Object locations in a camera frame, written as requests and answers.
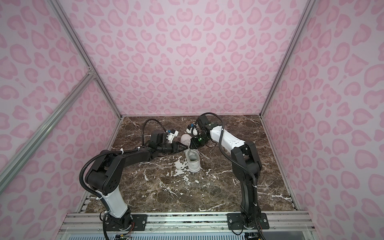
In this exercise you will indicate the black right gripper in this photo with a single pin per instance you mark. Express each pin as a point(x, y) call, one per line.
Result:
point(196, 145)

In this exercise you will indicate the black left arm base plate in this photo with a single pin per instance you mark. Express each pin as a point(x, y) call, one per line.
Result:
point(138, 222)

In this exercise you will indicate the left corner frame post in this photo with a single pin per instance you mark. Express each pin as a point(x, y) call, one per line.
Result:
point(79, 46)

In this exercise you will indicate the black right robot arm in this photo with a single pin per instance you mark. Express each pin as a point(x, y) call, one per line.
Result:
point(246, 163)

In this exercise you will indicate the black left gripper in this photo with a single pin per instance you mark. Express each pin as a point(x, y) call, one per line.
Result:
point(175, 145)

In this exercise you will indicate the white shoelace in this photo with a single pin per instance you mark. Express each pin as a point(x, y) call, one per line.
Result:
point(201, 155)

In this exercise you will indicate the white sneaker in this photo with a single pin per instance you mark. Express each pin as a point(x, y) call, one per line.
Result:
point(192, 155)

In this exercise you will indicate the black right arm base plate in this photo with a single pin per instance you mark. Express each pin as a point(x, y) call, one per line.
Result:
point(238, 221)

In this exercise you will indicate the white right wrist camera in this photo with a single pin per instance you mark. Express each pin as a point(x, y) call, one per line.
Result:
point(192, 129)

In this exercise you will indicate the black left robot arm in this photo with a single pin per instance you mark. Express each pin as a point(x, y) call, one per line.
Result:
point(102, 174)

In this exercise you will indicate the right corner frame post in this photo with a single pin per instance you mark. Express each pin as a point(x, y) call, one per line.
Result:
point(297, 34)

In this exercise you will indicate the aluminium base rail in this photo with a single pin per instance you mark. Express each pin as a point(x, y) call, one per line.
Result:
point(286, 225)

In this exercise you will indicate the corner frame post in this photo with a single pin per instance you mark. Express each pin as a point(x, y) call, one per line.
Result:
point(79, 46)
point(297, 34)

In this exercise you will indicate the aluminium diagonal frame strut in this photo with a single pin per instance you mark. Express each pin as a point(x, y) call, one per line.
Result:
point(19, 160)

